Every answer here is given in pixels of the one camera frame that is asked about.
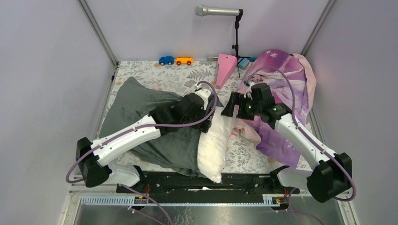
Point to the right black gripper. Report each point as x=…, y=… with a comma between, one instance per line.
x=235, y=99

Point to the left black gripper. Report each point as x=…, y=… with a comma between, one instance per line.
x=202, y=126

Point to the grey plush pillowcase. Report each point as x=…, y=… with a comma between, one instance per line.
x=176, y=151

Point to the white pillow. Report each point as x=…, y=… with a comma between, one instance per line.
x=213, y=144

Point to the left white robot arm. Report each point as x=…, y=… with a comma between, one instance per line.
x=95, y=158

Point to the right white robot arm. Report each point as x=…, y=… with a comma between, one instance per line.
x=331, y=173

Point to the floral table cloth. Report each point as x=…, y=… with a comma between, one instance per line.
x=241, y=154

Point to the light blue small box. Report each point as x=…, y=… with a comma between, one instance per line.
x=243, y=64

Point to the pink wedge block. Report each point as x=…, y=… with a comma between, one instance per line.
x=225, y=66

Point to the orange toy car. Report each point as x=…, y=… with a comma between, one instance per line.
x=184, y=60

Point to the blue toy car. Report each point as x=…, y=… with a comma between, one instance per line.
x=166, y=60

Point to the purple princess print blanket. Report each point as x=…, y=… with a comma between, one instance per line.
x=292, y=82

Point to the black microphone stand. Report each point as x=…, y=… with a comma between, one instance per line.
x=236, y=45

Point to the silver microphone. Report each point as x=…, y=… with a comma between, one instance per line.
x=202, y=10

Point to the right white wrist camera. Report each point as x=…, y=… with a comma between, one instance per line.
x=248, y=93

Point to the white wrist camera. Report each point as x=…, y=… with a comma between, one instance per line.
x=205, y=94
x=248, y=93

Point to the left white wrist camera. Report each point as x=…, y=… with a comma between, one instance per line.
x=205, y=94

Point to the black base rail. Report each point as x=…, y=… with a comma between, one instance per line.
x=235, y=188

